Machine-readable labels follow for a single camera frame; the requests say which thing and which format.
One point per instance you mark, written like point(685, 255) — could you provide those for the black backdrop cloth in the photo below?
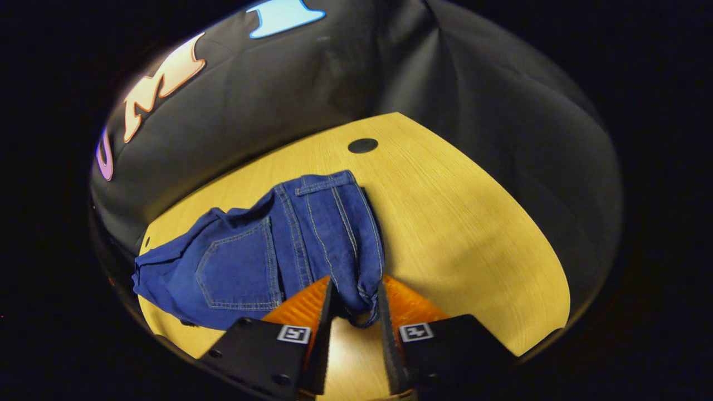
point(289, 100)

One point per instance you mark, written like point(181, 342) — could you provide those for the blue denim jeans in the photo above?
point(245, 262)

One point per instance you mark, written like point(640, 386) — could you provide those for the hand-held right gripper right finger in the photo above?
point(390, 345)

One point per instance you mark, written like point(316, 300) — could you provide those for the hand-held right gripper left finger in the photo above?
point(322, 345)

